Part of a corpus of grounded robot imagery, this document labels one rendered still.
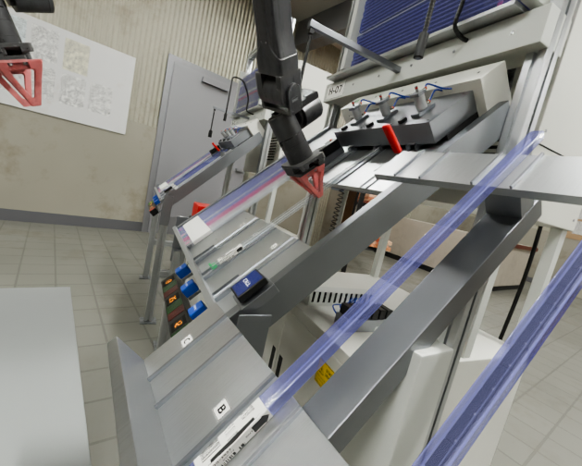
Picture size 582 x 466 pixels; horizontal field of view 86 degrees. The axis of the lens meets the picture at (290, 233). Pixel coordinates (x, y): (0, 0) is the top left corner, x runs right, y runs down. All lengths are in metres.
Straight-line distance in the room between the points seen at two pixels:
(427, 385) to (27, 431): 0.46
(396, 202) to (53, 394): 0.61
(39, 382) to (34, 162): 3.67
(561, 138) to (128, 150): 3.94
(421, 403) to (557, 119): 0.77
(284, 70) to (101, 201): 3.77
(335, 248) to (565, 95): 0.68
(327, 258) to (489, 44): 0.59
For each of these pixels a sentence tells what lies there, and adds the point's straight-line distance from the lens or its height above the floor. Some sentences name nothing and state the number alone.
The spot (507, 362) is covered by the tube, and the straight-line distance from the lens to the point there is 0.24.
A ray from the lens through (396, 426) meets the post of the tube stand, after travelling 0.37.
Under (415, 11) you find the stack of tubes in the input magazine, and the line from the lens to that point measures 1.07.
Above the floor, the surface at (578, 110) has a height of 1.28.
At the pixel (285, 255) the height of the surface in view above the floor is 0.82.
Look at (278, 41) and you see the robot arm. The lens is 0.62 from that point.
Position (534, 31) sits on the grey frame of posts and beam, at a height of 1.33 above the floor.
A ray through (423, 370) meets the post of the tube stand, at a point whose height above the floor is 0.80.
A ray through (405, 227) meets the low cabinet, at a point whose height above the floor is 0.68.
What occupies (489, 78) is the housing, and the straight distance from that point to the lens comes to 0.81.
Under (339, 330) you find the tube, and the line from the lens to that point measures 0.27.
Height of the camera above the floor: 0.95
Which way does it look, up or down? 8 degrees down
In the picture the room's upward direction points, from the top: 13 degrees clockwise
